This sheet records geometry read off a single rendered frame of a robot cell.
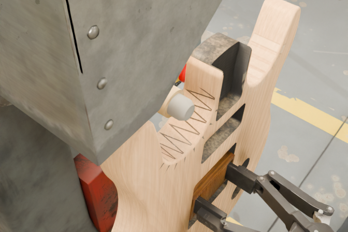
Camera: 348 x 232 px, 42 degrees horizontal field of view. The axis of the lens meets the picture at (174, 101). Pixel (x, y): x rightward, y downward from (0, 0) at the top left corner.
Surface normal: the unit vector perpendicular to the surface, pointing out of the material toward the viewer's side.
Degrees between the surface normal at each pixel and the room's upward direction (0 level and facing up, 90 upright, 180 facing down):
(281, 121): 0
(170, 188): 89
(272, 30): 65
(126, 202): 86
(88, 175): 0
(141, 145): 89
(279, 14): 61
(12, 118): 90
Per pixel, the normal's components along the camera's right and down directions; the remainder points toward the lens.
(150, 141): 0.79, 0.45
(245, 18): 0.00, -0.67
